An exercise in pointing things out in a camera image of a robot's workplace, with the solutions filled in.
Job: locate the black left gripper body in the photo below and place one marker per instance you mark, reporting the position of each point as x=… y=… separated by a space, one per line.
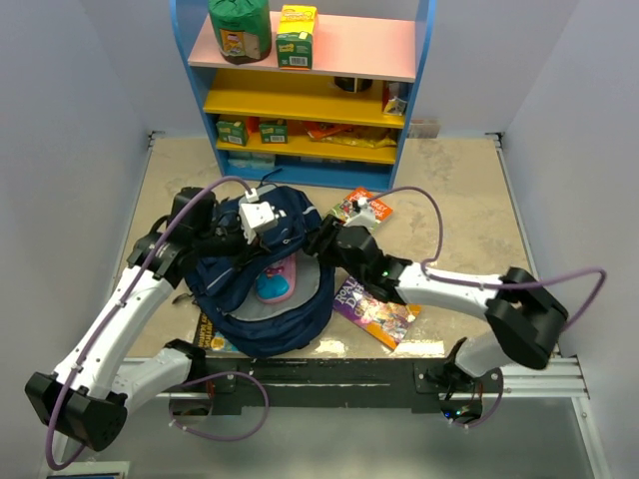
x=227 y=240

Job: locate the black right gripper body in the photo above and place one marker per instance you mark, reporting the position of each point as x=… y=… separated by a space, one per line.
x=338 y=260

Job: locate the orange Treehouse book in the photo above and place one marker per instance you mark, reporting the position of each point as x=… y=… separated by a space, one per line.
x=342 y=210

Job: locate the pink pencil case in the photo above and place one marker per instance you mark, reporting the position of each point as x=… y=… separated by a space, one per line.
x=277 y=282

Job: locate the navy blue student backpack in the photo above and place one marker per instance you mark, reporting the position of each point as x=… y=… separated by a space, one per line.
x=225 y=292

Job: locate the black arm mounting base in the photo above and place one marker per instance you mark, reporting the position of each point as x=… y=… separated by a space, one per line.
x=319 y=383

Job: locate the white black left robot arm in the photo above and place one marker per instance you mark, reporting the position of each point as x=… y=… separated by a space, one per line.
x=85 y=397

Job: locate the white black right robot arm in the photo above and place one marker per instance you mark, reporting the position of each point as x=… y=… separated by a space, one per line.
x=525 y=319

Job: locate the purple Roald Dahl book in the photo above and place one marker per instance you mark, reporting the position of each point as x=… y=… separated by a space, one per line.
x=387 y=322

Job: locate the orange yellow snack packets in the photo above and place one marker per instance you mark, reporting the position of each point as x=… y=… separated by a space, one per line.
x=351 y=135

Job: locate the blue shelf unit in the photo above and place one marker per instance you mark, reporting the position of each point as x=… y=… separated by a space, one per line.
x=353 y=58

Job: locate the small green box right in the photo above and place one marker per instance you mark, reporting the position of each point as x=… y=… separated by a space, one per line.
x=273 y=131

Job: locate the small green box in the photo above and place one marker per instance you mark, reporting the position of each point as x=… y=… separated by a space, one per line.
x=232 y=130
x=273 y=131

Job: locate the small green box left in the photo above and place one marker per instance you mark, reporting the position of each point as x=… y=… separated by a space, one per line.
x=232 y=130

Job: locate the small box behind shelf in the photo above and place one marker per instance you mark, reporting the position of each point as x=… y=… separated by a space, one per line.
x=423 y=129

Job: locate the small snack pouch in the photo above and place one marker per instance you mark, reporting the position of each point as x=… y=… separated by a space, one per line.
x=394 y=98

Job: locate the yellow green carton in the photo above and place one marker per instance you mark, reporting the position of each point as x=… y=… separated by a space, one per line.
x=295 y=37

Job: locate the green cylindrical package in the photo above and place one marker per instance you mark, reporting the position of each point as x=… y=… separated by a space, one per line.
x=242 y=28

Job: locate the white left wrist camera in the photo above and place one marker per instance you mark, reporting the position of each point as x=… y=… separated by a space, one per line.
x=257 y=218

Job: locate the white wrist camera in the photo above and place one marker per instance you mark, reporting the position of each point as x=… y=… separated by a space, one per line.
x=257 y=218
x=362 y=214

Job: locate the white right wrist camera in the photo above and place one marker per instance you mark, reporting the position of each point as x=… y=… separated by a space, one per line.
x=362 y=214

